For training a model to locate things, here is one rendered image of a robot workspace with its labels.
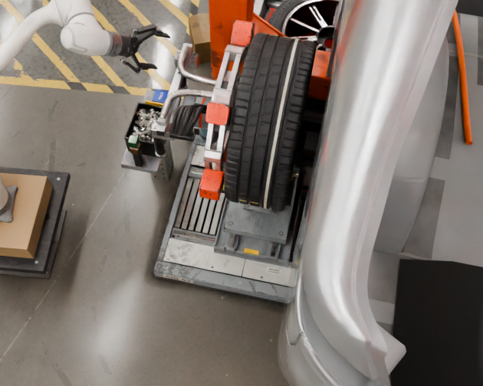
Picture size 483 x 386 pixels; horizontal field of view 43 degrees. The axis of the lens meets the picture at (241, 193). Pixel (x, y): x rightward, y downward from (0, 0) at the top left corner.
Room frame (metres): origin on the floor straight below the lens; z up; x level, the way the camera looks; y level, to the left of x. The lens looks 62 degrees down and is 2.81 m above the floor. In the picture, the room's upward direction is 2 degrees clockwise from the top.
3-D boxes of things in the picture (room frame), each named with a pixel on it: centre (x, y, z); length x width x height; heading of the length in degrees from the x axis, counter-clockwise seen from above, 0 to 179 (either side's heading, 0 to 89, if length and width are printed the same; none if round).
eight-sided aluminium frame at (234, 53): (1.38, 0.06, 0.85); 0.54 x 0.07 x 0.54; 170
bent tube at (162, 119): (1.30, 0.20, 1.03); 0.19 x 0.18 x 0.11; 80
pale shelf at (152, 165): (1.57, 0.43, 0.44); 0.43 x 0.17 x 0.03; 170
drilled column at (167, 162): (1.59, 0.42, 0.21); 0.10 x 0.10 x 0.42; 80
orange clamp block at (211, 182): (1.07, 0.11, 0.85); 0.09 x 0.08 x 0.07; 170
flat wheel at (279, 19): (2.14, -0.42, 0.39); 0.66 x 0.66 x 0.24
